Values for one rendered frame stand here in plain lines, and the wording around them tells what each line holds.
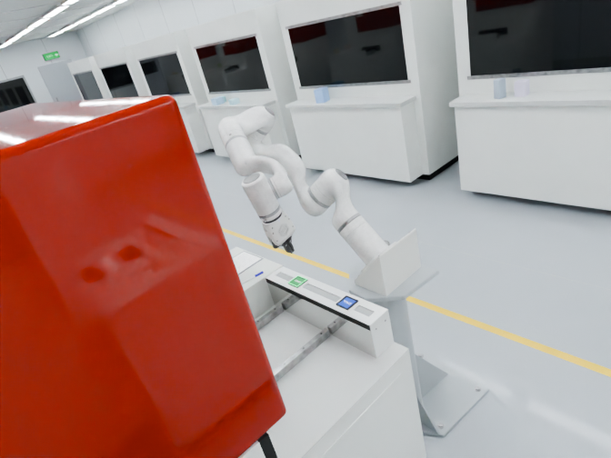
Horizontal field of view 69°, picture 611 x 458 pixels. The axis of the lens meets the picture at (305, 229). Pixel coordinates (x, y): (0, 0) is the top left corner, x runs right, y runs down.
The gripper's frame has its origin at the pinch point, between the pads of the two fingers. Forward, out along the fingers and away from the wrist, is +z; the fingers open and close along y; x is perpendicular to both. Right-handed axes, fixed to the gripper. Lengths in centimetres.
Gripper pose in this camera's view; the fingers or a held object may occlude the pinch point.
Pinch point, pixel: (288, 247)
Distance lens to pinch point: 163.5
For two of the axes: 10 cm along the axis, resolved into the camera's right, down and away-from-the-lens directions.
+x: -6.6, -1.9, 7.3
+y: 6.5, -6.3, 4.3
